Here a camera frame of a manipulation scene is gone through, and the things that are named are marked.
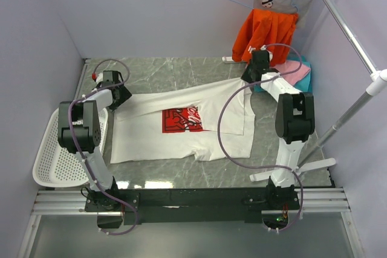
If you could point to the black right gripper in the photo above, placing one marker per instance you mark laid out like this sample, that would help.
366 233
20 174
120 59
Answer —
245 76

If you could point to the white t-shirt with red print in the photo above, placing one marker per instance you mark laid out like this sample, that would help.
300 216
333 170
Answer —
208 122

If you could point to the white perforated laundry basket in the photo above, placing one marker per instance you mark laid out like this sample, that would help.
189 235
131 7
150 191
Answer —
54 166

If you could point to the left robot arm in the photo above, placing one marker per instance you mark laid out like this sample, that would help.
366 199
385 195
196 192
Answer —
78 130

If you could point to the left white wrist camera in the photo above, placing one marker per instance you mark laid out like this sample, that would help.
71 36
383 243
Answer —
97 78

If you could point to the black base beam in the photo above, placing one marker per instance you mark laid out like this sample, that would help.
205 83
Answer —
183 205

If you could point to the orange t-shirt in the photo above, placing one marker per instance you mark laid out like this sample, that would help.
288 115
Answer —
265 27

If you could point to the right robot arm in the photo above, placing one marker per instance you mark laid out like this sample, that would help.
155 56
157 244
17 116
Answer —
294 123

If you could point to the aluminium frame rail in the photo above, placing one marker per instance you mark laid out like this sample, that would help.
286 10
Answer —
72 202

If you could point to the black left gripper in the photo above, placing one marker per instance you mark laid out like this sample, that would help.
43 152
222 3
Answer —
124 95

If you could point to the teal folded t-shirt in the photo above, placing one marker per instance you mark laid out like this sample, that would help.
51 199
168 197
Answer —
294 57

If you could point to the metal clothes rack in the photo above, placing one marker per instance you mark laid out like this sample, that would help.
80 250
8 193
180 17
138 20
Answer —
345 41

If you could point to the pink folded t-shirt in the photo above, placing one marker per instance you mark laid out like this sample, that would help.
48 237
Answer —
301 78

